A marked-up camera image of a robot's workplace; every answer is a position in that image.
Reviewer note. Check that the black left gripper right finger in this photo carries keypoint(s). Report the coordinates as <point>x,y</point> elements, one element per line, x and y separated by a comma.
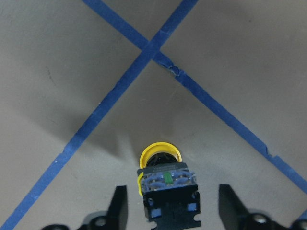
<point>232,212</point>

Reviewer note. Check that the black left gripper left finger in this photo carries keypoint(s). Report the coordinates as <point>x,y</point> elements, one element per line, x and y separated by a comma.
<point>116,218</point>

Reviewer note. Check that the yellow push button switch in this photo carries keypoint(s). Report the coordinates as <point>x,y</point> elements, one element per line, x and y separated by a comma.
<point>168,187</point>

